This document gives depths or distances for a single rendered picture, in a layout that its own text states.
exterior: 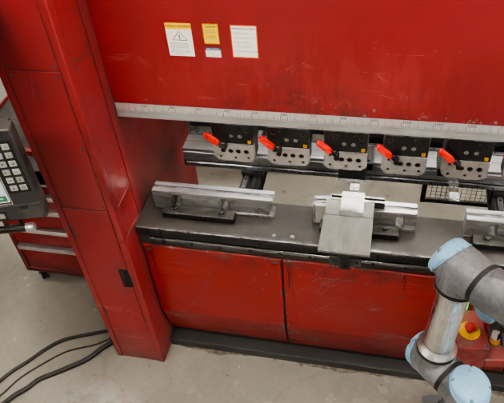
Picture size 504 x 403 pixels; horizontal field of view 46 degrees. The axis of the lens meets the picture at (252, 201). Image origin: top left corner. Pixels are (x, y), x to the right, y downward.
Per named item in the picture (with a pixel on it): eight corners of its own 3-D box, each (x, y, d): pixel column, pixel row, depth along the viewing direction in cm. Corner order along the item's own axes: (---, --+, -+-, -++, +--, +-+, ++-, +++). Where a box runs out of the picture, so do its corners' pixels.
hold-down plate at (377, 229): (318, 233, 230) (318, 228, 228) (320, 223, 234) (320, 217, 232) (398, 241, 224) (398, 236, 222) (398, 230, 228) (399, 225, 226)
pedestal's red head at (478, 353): (451, 366, 209) (460, 338, 196) (443, 328, 220) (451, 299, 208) (510, 367, 207) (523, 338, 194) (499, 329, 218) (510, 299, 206)
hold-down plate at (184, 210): (162, 217, 243) (161, 212, 241) (166, 208, 246) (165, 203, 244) (234, 225, 237) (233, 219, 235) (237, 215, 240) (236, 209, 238)
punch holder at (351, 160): (323, 168, 212) (323, 131, 200) (326, 153, 218) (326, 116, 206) (366, 171, 209) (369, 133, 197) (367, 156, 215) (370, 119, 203)
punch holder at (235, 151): (215, 159, 220) (210, 123, 208) (221, 145, 226) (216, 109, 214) (254, 162, 217) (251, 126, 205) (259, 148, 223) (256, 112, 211)
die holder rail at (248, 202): (155, 206, 247) (151, 190, 241) (160, 197, 252) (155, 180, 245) (273, 218, 238) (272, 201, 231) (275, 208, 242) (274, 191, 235)
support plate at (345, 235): (318, 251, 208) (318, 249, 207) (326, 200, 226) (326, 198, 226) (370, 257, 204) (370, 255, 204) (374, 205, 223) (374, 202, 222)
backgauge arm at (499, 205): (491, 246, 236) (498, 222, 226) (481, 146, 281) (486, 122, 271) (512, 249, 234) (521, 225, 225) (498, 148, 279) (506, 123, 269)
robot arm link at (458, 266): (433, 399, 177) (474, 281, 141) (398, 363, 187) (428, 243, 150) (462, 380, 182) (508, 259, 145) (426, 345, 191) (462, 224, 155)
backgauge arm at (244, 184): (235, 221, 257) (232, 197, 247) (263, 131, 301) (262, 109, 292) (253, 223, 255) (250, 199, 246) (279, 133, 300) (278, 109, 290)
